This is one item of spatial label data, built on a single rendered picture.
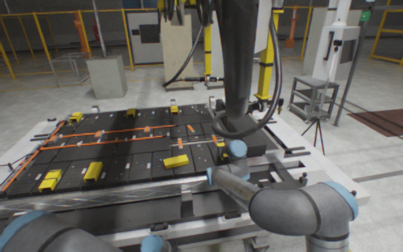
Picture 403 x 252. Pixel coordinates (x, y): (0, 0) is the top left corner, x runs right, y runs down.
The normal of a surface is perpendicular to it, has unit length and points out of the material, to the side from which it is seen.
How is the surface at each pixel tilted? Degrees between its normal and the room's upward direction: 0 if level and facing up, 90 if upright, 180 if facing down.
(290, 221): 63
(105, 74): 90
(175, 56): 90
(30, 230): 3
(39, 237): 5
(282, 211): 46
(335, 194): 20
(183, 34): 90
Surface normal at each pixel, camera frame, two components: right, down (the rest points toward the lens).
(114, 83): 0.17, 0.47
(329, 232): -0.38, 0.11
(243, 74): 0.22, 0.66
